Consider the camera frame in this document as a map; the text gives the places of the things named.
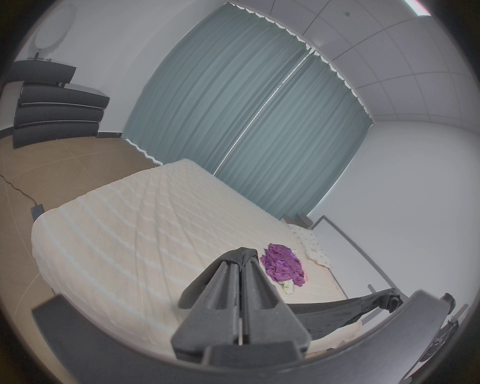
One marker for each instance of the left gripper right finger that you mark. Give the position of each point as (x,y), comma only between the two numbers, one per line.
(262,311)

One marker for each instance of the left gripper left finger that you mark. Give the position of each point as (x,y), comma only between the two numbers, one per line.
(217,311)

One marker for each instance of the black T-shirt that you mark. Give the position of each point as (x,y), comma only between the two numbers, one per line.
(337,311)

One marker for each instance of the white printed garment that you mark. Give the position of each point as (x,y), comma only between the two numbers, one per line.
(288,287)

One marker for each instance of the purple satin garment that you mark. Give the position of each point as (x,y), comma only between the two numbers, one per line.
(281,262)

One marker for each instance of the pink garment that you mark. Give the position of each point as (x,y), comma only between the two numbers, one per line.
(305,276)

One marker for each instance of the white printed pillow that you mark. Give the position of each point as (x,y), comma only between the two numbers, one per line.
(313,245)

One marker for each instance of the grey bedside table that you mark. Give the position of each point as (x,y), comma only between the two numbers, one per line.
(298,219)

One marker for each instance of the bed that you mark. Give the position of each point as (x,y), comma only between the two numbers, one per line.
(150,232)

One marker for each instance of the black power adapter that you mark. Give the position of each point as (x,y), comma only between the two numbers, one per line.
(37,210)

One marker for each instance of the black chest of drawers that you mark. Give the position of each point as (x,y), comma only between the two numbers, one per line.
(60,116)

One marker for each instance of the black dressing table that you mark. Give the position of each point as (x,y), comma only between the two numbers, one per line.
(41,71)

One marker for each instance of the round white mirror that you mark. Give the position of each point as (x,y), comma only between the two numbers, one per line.
(56,30)

